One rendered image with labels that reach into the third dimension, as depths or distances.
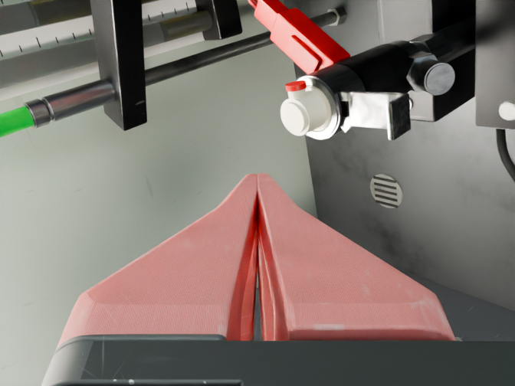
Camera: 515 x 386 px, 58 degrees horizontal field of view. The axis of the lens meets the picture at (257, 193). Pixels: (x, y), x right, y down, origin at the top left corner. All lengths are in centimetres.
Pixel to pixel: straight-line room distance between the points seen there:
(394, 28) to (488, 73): 6
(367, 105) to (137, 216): 34
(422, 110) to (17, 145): 31
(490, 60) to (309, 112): 13
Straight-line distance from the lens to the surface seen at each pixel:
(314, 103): 19
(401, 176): 54
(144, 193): 48
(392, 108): 17
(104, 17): 34
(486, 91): 30
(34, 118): 34
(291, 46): 23
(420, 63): 23
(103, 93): 35
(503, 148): 31
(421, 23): 31
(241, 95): 54
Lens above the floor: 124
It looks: 33 degrees down
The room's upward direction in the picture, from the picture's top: 120 degrees counter-clockwise
